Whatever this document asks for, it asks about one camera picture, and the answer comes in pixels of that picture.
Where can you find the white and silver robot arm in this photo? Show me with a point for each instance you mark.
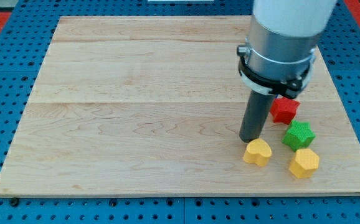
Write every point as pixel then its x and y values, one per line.
pixel 279 51

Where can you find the red star block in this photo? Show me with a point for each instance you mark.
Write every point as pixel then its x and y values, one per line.
pixel 284 110

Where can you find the green star block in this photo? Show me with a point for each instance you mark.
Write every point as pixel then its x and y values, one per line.
pixel 298 135

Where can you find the light wooden board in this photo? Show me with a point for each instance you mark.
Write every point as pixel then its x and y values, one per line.
pixel 142 106

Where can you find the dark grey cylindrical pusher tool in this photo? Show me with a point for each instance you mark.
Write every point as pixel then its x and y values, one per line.
pixel 255 116

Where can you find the yellow heart block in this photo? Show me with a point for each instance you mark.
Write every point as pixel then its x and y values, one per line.
pixel 257 152

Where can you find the yellow hexagon block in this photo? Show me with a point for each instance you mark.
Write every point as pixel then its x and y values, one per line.
pixel 304 163

